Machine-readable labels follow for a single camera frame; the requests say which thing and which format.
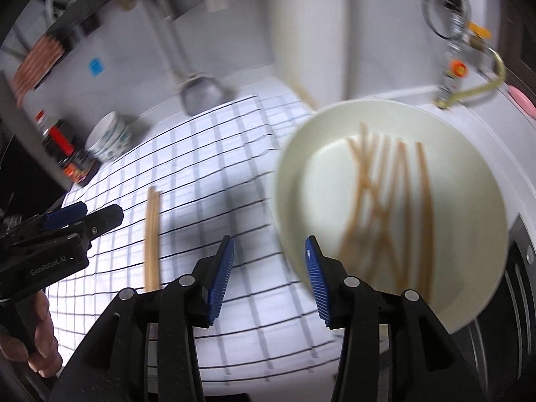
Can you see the striped towel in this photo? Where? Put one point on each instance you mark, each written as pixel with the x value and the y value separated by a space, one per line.
pixel 33 67

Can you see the slim wooden chopstick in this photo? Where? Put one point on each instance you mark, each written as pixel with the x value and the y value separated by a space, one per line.
pixel 148 251
pixel 157 251

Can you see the pile of wooden chopsticks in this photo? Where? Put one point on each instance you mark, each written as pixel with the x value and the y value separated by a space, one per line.
pixel 425 209

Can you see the dark window frame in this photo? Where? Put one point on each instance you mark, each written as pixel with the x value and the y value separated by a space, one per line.
pixel 521 37

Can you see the black wall rack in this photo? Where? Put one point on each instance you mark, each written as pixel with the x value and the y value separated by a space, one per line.
pixel 92 4

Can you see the black gas stove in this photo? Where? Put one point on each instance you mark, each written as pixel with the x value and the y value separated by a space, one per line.
pixel 502 322

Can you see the dark appliance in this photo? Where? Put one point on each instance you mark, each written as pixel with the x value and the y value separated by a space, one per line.
pixel 25 167

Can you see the blue wall sticker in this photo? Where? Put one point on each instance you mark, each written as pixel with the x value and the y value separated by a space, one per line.
pixel 96 67

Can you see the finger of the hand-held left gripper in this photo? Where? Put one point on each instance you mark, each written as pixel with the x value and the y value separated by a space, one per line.
pixel 104 218
pixel 65 215

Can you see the metal spatula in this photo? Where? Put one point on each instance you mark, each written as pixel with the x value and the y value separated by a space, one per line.
pixel 201 94

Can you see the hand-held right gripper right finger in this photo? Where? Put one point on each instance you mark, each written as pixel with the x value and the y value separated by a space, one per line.
pixel 316 284

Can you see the large white bowl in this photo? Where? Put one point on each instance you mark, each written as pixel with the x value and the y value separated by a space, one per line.
pixel 293 176

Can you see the white cutting board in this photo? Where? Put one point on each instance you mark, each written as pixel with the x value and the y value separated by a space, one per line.
pixel 310 29

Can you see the blue patterned bowl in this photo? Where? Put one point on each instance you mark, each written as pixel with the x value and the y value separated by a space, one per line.
pixel 115 158
pixel 102 132
pixel 119 146

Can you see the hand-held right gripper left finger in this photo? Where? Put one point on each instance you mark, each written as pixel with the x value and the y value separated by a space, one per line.
pixel 220 280

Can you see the pink plastic object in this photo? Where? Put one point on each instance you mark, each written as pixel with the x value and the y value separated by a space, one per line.
pixel 523 100

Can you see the metal gas pipe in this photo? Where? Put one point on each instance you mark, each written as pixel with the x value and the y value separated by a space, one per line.
pixel 456 21

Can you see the dark sauce bottle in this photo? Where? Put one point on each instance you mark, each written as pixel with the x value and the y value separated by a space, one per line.
pixel 58 140

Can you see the person's left hand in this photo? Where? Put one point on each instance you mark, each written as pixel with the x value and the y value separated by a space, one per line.
pixel 44 314

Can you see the dark sauce jar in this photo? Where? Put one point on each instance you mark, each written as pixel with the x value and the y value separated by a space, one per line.
pixel 81 171

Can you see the white checked cloth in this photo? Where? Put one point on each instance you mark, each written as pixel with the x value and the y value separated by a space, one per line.
pixel 201 167

